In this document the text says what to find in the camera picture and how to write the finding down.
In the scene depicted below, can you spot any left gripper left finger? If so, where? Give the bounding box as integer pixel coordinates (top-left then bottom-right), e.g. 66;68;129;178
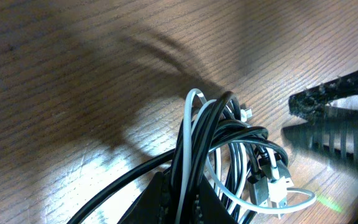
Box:
124;171;172;224

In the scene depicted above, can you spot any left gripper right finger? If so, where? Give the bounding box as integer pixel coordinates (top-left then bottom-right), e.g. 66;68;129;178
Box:
194;177;237;224

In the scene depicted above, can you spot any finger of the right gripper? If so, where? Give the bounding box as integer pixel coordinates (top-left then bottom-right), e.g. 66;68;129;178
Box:
282;108;358;172
288;70;358;120

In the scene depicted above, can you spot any white usb cable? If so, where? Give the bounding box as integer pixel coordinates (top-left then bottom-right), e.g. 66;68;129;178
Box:
174;88;317;224

